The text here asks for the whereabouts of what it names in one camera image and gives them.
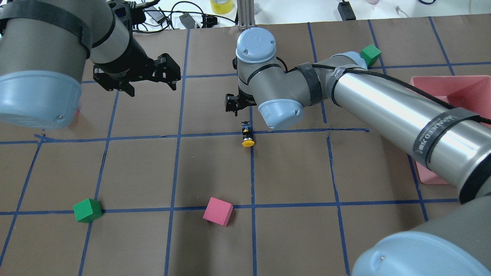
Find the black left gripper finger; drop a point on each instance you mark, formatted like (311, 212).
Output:
(235, 103)
(166, 70)
(109, 83)

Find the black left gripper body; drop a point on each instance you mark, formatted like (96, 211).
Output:
(128, 57)

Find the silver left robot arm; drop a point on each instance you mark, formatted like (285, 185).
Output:
(45, 45)

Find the yellow tape roll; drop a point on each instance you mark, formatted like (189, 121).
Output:
(221, 7)

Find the pink cube centre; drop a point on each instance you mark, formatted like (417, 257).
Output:
(218, 211)

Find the green cube far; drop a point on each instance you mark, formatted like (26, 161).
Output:
(87, 210)

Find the black power adapter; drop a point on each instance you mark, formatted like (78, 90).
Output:
(345, 10)

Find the green cube near bin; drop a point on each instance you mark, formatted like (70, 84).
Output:
(370, 54)

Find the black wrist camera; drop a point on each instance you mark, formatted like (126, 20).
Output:
(130, 13)

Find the aluminium frame post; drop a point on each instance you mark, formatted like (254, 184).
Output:
(245, 14)

